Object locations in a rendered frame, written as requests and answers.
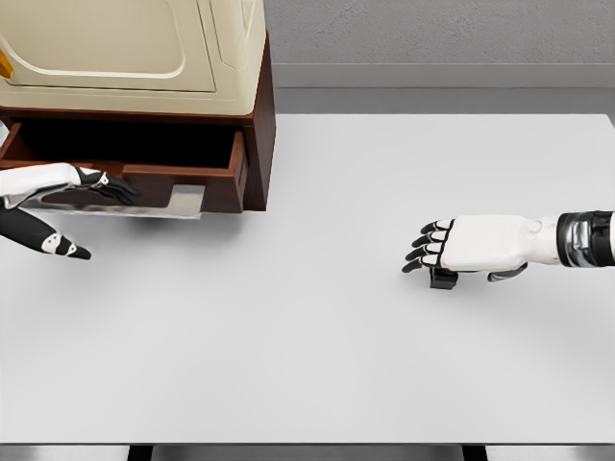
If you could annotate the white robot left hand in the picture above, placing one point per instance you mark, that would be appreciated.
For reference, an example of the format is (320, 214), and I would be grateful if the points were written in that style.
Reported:
(43, 177)

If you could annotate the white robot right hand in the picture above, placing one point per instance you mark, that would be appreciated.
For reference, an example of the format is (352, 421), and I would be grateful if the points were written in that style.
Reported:
(485, 242)

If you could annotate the small black switch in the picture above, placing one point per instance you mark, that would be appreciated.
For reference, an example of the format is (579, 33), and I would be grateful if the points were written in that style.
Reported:
(443, 281)

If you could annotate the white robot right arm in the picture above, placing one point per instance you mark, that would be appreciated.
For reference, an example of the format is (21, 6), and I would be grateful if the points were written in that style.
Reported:
(576, 237)

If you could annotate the brown cabinet with cream top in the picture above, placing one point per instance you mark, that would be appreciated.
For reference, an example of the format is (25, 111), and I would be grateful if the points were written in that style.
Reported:
(120, 48)

